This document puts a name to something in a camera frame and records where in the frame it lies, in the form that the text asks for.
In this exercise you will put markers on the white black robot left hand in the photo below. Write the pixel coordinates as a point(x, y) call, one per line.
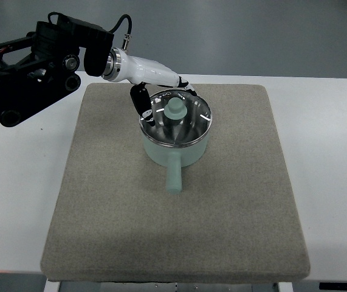
point(141, 72)

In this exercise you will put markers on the glass lid with green knob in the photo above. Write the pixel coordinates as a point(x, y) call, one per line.
point(181, 119)

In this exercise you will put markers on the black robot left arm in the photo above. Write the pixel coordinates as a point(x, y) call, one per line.
point(40, 69)

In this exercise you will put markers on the mint green saucepan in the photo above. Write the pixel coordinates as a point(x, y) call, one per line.
point(174, 159)

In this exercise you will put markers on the grey felt mat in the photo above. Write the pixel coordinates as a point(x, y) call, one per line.
point(235, 220)

